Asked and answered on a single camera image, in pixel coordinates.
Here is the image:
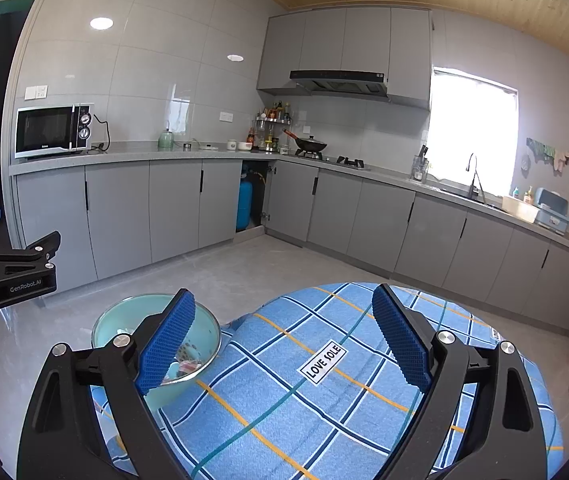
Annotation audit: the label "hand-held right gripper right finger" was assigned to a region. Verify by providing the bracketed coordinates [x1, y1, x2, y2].
[371, 283, 551, 480]

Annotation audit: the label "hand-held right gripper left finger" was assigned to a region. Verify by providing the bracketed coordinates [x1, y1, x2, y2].
[17, 287, 196, 480]

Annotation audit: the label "light blue enamel basin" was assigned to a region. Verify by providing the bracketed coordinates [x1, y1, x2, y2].
[91, 296, 222, 411]

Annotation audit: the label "grey base cabinets with counter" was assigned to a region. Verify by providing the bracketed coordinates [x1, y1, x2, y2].
[8, 147, 569, 336]

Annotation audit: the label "white microwave oven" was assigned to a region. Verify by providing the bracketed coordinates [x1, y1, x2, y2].
[14, 104, 94, 160]

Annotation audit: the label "blue plaid tablecloth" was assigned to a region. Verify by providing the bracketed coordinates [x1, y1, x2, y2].
[89, 282, 565, 480]

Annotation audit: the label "blue gas cylinder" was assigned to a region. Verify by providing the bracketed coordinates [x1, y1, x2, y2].
[237, 170, 256, 231]

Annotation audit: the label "clear utensil holder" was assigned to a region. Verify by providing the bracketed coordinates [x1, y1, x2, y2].
[411, 144, 430, 182]

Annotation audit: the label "white plastic tub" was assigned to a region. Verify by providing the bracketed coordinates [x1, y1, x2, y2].
[501, 196, 540, 224]

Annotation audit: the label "black kitchen faucet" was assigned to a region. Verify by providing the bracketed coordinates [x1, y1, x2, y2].
[467, 153, 487, 204]

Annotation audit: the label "gas stove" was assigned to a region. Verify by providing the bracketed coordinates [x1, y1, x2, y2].
[297, 152, 371, 170]

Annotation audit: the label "light blue dish box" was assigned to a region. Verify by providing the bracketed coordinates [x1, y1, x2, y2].
[534, 187, 569, 237]

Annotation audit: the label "black wok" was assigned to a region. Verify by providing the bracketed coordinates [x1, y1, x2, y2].
[283, 129, 328, 157]

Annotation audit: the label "kitchen window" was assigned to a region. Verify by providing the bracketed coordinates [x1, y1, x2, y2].
[427, 66, 519, 198]

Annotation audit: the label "green hanging cloth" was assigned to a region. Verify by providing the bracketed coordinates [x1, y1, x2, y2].
[527, 137, 557, 163]

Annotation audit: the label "metal spice rack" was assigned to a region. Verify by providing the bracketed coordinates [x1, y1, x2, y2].
[246, 101, 292, 153]

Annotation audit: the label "black range hood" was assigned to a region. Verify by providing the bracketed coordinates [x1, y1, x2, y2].
[289, 70, 389, 98]

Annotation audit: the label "black microwave cable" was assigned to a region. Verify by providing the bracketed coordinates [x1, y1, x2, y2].
[92, 114, 111, 153]

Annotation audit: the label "green door frame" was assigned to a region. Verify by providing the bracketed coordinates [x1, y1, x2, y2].
[0, 0, 40, 241]

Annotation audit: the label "grey wall cabinets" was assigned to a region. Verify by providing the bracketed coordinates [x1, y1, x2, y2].
[256, 6, 432, 111]

